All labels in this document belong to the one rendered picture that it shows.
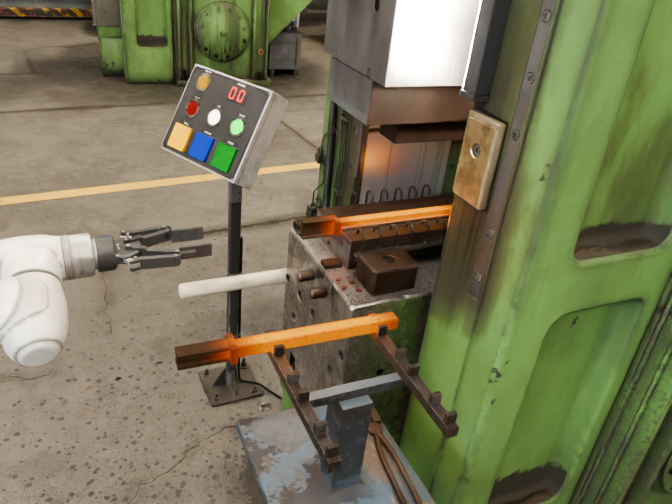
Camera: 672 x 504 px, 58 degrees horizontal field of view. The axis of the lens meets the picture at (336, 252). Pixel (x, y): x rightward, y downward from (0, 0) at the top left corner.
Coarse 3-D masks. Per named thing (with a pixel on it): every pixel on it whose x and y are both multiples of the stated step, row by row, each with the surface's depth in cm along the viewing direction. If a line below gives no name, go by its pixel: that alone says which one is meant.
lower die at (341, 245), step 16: (320, 208) 157; (336, 208) 158; (352, 208) 159; (368, 208) 158; (384, 208) 159; (400, 208) 160; (416, 208) 161; (368, 224) 148; (384, 224) 149; (400, 224) 151; (416, 224) 152; (432, 224) 153; (336, 240) 148; (352, 240) 141; (368, 240) 143; (384, 240) 145; (400, 240) 147; (416, 240) 150; (432, 240) 152; (416, 256) 152
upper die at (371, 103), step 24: (336, 72) 137; (336, 96) 138; (360, 96) 128; (384, 96) 125; (408, 96) 128; (432, 96) 130; (456, 96) 133; (360, 120) 129; (384, 120) 128; (408, 120) 131; (432, 120) 134; (456, 120) 136
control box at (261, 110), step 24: (192, 72) 185; (216, 72) 180; (192, 96) 184; (216, 96) 179; (264, 96) 169; (192, 120) 182; (264, 120) 170; (216, 144) 176; (240, 144) 171; (264, 144) 174; (240, 168) 170
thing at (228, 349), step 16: (352, 320) 116; (368, 320) 117; (384, 320) 117; (256, 336) 109; (272, 336) 110; (288, 336) 110; (304, 336) 111; (320, 336) 112; (336, 336) 114; (352, 336) 115; (176, 352) 102; (192, 352) 103; (208, 352) 104; (224, 352) 106; (240, 352) 106; (256, 352) 108
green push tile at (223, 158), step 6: (222, 144) 173; (216, 150) 174; (222, 150) 173; (228, 150) 172; (234, 150) 171; (216, 156) 174; (222, 156) 173; (228, 156) 172; (234, 156) 171; (210, 162) 175; (216, 162) 174; (222, 162) 172; (228, 162) 171; (216, 168) 174; (222, 168) 172; (228, 168) 171
